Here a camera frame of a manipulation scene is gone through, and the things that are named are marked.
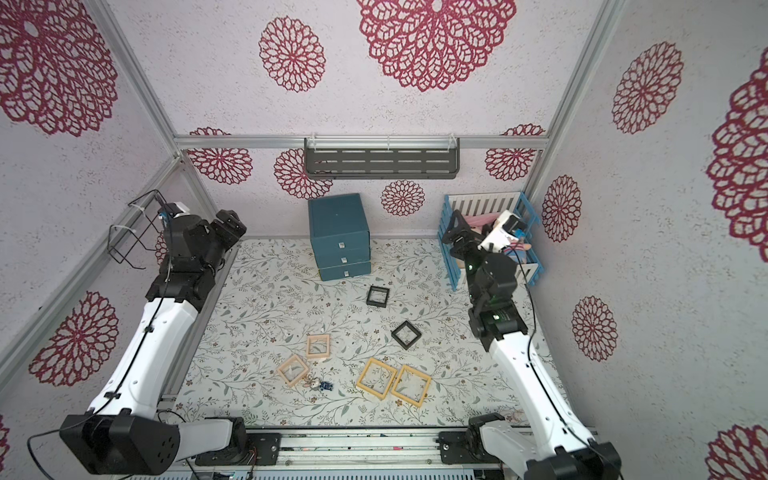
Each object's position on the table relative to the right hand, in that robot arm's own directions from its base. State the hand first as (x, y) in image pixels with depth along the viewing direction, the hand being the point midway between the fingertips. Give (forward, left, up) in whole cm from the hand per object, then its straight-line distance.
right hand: (468, 223), depth 69 cm
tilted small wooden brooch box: (-21, +47, -38) cm, 64 cm away
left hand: (+1, +58, -2) cm, 58 cm away
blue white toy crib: (+36, -15, -25) cm, 46 cm away
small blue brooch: (-26, +36, -37) cm, 58 cm away
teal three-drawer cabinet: (+16, +35, -20) cm, 44 cm away
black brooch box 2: (-11, +15, -38) cm, 43 cm away
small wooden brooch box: (-14, +41, -39) cm, 58 cm away
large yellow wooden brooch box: (-23, +22, -39) cm, 50 cm away
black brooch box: (+2, +23, -38) cm, 44 cm away
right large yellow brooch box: (-25, +12, -39) cm, 48 cm away
